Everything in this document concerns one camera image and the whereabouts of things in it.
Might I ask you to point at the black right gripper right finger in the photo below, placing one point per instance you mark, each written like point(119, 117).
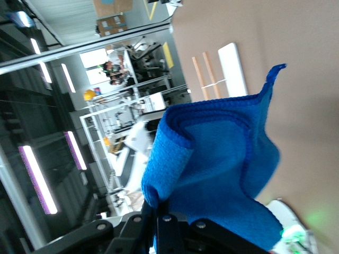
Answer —
point(185, 238)

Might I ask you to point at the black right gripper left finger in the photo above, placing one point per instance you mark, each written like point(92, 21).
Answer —
point(124, 235)

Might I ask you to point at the blue towel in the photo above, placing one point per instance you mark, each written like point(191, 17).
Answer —
point(212, 164)

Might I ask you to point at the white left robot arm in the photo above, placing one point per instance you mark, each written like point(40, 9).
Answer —
point(283, 211)

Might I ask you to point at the long ceiling light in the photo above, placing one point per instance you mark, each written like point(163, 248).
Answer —
point(38, 180)
point(45, 72)
point(35, 46)
point(75, 150)
point(68, 78)

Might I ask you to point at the yellow hard hat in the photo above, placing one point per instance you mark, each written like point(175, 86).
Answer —
point(89, 94)

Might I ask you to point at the white rectangular plate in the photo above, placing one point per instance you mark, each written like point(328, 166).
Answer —
point(233, 68)

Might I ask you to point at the cardboard box with labels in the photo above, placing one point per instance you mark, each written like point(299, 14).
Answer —
point(111, 25)

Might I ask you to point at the long aluminium frame beam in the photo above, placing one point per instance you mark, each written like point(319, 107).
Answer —
point(79, 46)

